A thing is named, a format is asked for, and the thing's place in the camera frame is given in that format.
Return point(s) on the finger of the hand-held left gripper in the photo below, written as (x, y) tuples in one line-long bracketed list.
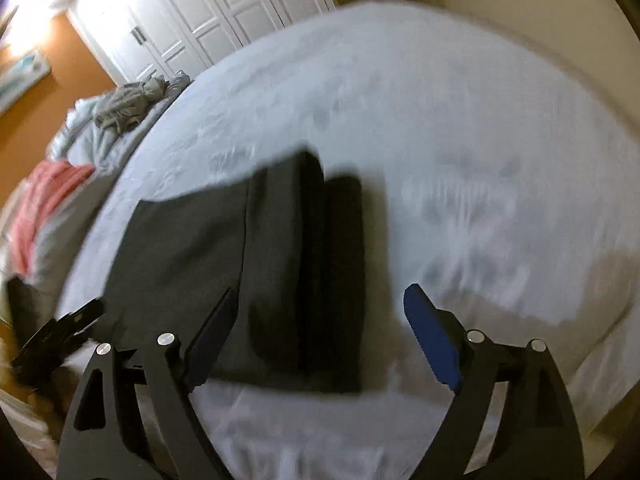
[(80, 319)]

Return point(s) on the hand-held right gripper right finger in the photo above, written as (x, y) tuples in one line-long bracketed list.
[(435, 340)]

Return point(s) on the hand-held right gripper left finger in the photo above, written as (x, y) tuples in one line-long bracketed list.
[(210, 340)]

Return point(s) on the dark grey pants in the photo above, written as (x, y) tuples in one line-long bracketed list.
[(175, 250)]

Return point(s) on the coral pink blanket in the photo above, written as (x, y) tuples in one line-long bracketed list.
[(47, 195)]

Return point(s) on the light grey duvet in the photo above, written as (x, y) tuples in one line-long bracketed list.
[(95, 150)]

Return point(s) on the bed with floral sheet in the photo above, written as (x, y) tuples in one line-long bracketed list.
[(425, 135)]

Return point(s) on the crumpled grey garment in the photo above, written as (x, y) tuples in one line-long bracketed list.
[(125, 102)]

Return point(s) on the white panelled wardrobe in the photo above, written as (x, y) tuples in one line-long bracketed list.
[(200, 5)]

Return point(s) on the framed feather wall painting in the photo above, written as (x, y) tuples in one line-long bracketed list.
[(22, 80)]

